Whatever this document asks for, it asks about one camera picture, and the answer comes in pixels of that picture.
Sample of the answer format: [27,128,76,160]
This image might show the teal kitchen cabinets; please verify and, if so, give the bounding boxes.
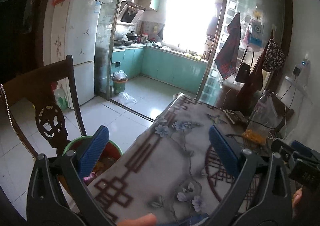
[111,46,207,94]

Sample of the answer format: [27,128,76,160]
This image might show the green kitchen trash can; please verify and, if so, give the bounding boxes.
[111,70,127,95]

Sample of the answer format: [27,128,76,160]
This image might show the person's right hand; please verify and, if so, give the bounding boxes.
[292,188,303,217]

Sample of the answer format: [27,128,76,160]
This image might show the person's left hand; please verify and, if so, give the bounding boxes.
[117,214,157,226]

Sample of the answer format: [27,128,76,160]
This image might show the clear bag with orange snacks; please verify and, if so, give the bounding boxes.
[242,90,283,146]

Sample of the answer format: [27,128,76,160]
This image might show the red bin with green rim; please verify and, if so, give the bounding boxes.
[62,135,124,184]

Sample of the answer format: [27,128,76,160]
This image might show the black patterned hanging bag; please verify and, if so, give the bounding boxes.
[262,39,286,72]

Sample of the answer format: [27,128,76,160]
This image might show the red plaid hanging towel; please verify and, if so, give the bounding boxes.
[215,12,241,80]

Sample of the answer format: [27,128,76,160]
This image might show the dark wooden chair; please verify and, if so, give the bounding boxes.
[1,55,87,159]

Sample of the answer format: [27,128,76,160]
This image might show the white plastic bag on floor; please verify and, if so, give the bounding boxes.
[111,92,137,106]

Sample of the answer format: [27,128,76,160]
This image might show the white refrigerator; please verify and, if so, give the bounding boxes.
[51,0,103,105]

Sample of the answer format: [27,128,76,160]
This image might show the black range hood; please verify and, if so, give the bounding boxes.
[117,1,146,26]

